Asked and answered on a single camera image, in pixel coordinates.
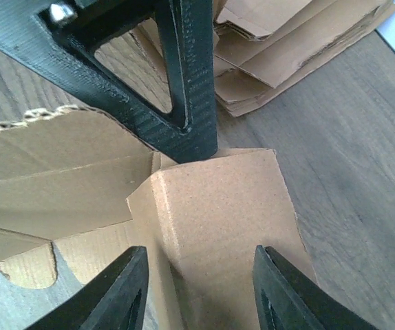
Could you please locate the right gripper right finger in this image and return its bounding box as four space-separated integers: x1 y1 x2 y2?
253 245 376 330

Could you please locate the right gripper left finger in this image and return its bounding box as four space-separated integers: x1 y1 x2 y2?
28 246 149 329

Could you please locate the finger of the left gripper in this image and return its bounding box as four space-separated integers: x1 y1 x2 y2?
0 1 218 163

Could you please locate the cardboard box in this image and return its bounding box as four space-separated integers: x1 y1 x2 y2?
0 106 317 329

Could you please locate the stack of flat cardboard boxes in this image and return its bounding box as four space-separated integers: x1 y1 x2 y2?
94 0 395 118

